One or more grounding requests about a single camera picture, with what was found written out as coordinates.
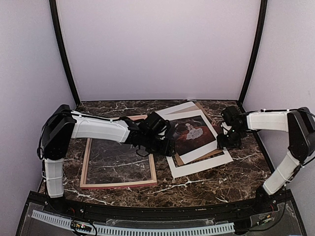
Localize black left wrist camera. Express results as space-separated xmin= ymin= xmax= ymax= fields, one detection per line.
xmin=145 ymin=112 xmax=170 ymax=135

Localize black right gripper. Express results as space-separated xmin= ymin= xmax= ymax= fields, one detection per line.
xmin=217 ymin=127 xmax=246 ymax=149

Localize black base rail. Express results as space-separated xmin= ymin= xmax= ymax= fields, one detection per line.
xmin=16 ymin=190 xmax=307 ymax=236

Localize white mat board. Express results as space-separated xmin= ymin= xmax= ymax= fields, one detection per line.
xmin=166 ymin=149 xmax=233 ymax=179

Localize black corner post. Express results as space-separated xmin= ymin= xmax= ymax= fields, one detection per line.
xmin=238 ymin=0 xmax=268 ymax=105
xmin=49 ymin=0 xmax=81 ymax=106

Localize black left corner post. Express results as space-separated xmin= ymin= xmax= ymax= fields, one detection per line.
xmin=49 ymin=0 xmax=81 ymax=106

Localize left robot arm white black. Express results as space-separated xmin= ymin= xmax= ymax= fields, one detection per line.
xmin=36 ymin=104 xmax=175 ymax=214

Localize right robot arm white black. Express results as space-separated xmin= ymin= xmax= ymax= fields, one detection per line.
xmin=217 ymin=106 xmax=315 ymax=213

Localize black right corner post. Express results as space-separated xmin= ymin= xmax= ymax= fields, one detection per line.
xmin=238 ymin=0 xmax=268 ymax=105

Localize white slotted cable duct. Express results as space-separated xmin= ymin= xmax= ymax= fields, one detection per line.
xmin=31 ymin=210 xmax=235 ymax=236

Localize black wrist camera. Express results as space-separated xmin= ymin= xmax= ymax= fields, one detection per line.
xmin=221 ymin=106 xmax=240 ymax=126
xmin=145 ymin=112 xmax=170 ymax=135

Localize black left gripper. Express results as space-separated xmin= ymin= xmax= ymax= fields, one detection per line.
xmin=143 ymin=133 xmax=177 ymax=157

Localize brown cardboard backing board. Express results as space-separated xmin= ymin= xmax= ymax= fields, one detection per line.
xmin=175 ymin=102 xmax=224 ymax=166

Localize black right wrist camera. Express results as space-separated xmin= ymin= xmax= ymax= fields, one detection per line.
xmin=221 ymin=106 xmax=240 ymax=126

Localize light wooden picture frame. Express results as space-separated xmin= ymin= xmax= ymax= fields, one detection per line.
xmin=79 ymin=114 xmax=158 ymax=190

